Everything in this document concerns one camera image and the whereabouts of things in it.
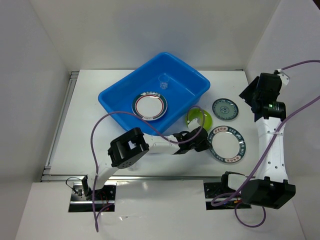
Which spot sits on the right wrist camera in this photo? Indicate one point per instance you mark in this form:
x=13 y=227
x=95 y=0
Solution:
x=284 y=77

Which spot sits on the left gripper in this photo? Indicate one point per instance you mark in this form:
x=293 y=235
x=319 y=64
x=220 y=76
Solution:
x=205 y=145

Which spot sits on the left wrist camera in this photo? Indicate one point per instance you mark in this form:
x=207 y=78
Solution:
x=193 y=124

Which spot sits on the clear plastic cup on table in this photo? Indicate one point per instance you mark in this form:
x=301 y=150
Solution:
x=133 y=167

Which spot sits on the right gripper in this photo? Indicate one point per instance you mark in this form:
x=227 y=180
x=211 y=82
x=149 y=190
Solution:
x=247 y=92

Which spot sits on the lime green plate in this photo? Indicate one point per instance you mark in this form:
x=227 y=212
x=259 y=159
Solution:
x=204 y=117

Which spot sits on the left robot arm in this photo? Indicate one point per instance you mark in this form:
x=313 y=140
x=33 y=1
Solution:
x=131 y=146

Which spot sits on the aluminium left rail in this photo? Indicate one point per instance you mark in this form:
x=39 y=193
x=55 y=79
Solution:
x=61 y=119

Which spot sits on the aluminium rail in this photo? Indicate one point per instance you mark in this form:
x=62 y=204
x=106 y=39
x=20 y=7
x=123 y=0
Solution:
x=55 y=178
x=61 y=119

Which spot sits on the white plate green red rim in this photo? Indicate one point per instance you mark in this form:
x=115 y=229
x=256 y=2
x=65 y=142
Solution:
x=149 y=105

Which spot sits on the clear plastic cup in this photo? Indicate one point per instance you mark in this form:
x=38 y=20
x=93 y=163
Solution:
x=163 y=81
x=133 y=167

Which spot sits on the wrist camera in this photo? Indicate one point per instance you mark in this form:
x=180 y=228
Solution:
x=193 y=124
x=284 y=77

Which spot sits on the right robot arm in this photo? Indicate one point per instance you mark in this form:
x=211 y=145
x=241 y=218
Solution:
x=268 y=186

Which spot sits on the aluminium front rail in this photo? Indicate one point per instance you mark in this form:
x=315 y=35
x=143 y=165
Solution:
x=55 y=178

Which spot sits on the white plate dark teal rim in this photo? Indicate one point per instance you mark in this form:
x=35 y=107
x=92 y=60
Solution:
x=227 y=144

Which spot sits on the blue floral pattern plate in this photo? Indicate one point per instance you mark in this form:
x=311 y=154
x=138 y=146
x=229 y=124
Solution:
x=225 y=109

